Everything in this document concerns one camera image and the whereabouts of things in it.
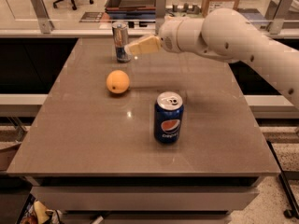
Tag blue pepsi can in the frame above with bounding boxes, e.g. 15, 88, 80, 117
154, 91, 184, 144

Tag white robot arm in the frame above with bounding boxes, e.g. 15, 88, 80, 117
124, 8, 299, 107

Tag middle metal railing post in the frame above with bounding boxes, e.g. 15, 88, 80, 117
155, 0, 166, 34

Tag left metal railing post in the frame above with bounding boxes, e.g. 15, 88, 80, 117
30, 0, 54, 34

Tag metal railing post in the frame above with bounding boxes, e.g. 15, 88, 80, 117
155, 0, 166, 34
30, 0, 54, 34
267, 0, 292, 35

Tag orange fruit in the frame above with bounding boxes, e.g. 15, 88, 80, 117
106, 70, 130, 94

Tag right metal railing post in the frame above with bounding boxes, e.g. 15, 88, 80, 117
267, 0, 292, 35

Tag silver blue redbull can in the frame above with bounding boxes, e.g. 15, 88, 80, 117
112, 21, 130, 63

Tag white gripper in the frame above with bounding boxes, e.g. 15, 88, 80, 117
124, 18, 184, 56

